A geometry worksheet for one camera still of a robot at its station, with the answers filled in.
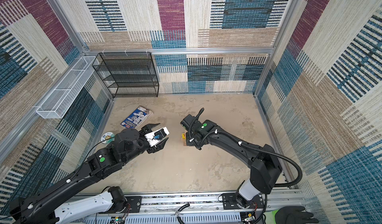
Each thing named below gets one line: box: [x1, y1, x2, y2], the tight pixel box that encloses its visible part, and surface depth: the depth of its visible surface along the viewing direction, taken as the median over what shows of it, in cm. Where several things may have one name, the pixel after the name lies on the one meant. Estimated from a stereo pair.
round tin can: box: [100, 131, 115, 144], surface depth 91 cm
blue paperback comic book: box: [120, 105, 152, 129], surface depth 106 cm
